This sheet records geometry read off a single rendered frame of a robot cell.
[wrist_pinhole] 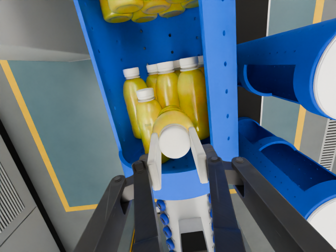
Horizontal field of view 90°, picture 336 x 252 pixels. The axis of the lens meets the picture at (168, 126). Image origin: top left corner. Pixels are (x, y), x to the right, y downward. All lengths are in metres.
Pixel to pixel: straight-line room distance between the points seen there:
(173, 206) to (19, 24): 0.87
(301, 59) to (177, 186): 0.50
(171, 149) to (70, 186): 2.00
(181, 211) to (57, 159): 1.50
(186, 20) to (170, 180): 0.39
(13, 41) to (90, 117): 1.03
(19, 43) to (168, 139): 0.68
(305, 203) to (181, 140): 0.71
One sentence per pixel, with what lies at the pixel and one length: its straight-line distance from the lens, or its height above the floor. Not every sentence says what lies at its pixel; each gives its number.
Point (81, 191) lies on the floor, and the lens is 2.16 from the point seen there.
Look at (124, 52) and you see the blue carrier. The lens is 0.49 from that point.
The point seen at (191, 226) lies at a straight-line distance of 0.82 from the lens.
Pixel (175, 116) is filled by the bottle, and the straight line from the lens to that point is 0.23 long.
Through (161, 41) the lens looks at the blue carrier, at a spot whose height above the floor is 0.96.
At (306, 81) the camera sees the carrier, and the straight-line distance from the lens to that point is 0.60.
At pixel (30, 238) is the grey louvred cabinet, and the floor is 0.30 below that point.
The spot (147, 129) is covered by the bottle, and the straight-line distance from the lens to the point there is 0.38.
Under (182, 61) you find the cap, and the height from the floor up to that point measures 1.11.
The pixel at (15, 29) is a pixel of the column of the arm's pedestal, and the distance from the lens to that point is 0.81.
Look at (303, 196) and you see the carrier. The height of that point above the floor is 0.97.
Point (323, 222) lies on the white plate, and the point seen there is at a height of 1.04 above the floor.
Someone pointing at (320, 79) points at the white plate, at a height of 1.04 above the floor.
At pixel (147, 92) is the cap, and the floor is 1.11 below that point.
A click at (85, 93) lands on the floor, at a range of 1.64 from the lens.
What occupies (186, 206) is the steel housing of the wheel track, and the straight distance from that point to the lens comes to 0.79.
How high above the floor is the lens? 1.47
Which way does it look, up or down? 70 degrees down
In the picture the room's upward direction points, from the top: 177 degrees clockwise
